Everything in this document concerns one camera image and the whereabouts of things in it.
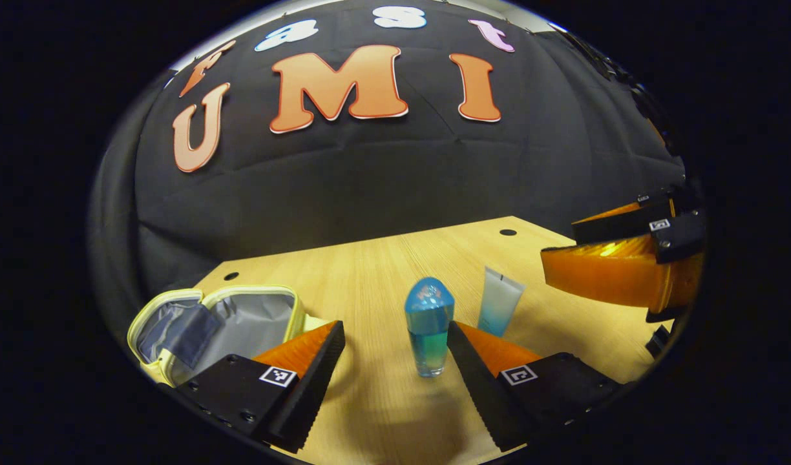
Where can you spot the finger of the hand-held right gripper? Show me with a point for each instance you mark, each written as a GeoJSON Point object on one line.
{"type": "Point", "coordinates": [615, 227]}
{"type": "Point", "coordinates": [602, 271]}

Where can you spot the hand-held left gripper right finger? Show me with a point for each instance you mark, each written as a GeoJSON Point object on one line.
{"type": "Point", "coordinates": [476, 394]}

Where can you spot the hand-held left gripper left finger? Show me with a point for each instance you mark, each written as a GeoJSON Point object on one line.
{"type": "Point", "coordinates": [318, 381]}

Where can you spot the blue glass bottle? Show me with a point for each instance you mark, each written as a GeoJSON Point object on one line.
{"type": "Point", "coordinates": [429, 323]}

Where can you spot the pale blue squeeze tube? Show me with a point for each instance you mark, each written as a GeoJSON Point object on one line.
{"type": "Point", "coordinates": [501, 300]}

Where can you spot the black backdrop cloth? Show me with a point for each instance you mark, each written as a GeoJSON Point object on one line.
{"type": "Point", "coordinates": [369, 181]}

